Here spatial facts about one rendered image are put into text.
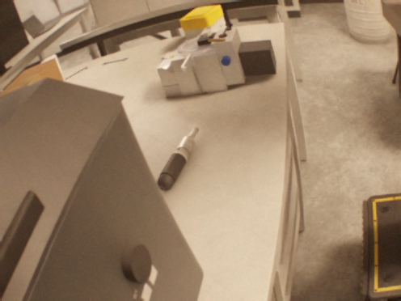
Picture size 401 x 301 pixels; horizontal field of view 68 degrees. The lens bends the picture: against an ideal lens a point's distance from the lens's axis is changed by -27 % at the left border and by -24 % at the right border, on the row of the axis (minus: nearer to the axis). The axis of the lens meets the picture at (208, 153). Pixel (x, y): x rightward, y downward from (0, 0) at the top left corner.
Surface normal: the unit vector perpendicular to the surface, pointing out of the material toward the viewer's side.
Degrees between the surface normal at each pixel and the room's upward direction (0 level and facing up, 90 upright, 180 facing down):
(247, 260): 0
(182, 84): 90
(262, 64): 90
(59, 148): 51
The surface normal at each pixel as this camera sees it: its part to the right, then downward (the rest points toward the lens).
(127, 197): 0.95, -0.08
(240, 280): -0.26, -0.76
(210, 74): -0.18, 0.65
